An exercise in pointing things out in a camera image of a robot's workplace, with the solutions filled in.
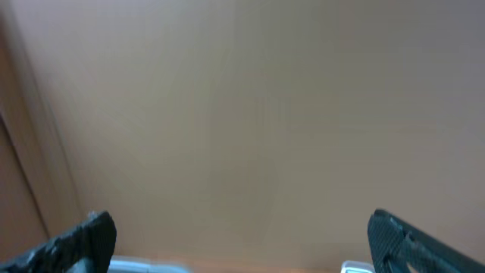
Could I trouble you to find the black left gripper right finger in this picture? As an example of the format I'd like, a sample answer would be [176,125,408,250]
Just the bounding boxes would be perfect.
[368,209,484,273]

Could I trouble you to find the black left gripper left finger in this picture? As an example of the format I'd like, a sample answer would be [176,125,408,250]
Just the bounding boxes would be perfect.
[1,211,117,273]

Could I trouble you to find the grey plastic shopping basket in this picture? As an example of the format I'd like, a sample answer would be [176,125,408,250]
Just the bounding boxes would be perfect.
[108,256,192,273]

